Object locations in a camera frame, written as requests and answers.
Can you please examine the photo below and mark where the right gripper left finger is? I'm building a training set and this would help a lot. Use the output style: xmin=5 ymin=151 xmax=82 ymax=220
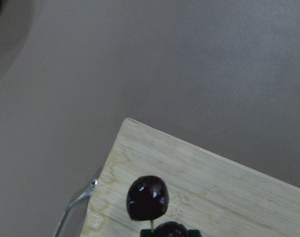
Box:
xmin=140 ymin=229 xmax=152 ymax=237

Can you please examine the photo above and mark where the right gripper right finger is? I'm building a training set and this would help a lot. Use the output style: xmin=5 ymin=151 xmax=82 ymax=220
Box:
xmin=188 ymin=229 xmax=201 ymax=237

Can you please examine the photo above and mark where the dark red cherry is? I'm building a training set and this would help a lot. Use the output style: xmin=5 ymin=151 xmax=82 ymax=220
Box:
xmin=153 ymin=221 xmax=189 ymax=237
xmin=126 ymin=176 xmax=169 ymax=221

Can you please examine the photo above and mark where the wooden cutting board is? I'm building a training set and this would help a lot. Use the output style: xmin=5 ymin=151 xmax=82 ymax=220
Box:
xmin=53 ymin=118 xmax=300 ymax=237

